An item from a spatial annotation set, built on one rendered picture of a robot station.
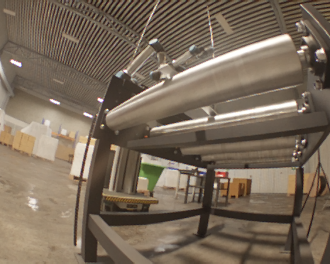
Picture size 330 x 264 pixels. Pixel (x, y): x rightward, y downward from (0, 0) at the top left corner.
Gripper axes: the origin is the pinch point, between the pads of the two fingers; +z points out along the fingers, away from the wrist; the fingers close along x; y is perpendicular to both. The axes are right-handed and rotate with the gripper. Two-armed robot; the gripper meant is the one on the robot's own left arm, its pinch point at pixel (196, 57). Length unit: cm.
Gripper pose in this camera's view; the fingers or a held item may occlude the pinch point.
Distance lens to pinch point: 170.6
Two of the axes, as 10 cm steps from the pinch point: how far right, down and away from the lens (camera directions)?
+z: -6.8, 6.2, -4.0
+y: 5.1, 7.8, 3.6
